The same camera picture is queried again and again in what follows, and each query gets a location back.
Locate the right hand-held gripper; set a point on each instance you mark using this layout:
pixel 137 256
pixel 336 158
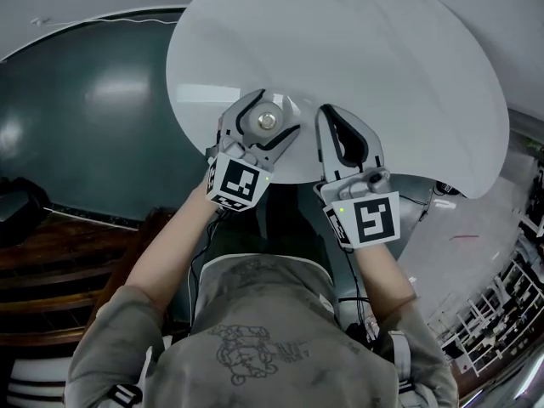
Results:
pixel 374 217

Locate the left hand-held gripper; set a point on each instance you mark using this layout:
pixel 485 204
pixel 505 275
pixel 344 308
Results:
pixel 236 180

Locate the small round clear container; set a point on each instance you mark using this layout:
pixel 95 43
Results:
pixel 264 120

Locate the person's left forearm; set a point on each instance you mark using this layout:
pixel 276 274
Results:
pixel 170 253

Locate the person's right forearm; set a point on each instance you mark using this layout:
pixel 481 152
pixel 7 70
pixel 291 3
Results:
pixel 382 279

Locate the person's grey printed shirt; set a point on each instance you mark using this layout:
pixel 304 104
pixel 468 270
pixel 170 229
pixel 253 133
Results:
pixel 255 313

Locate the white shelf rack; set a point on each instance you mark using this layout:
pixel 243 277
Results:
pixel 480 313

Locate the dark wooden furniture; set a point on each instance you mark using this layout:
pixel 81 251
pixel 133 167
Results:
pixel 51 270

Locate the black bag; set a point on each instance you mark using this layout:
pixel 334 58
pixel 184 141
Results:
pixel 17 206

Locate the white black striped seat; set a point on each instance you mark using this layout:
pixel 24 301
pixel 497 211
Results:
pixel 30 383

